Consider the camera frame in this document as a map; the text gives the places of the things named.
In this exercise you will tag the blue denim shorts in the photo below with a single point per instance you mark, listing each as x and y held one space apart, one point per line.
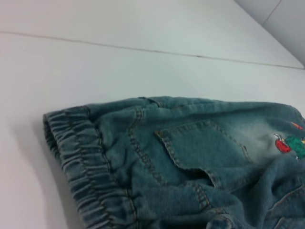
166 155

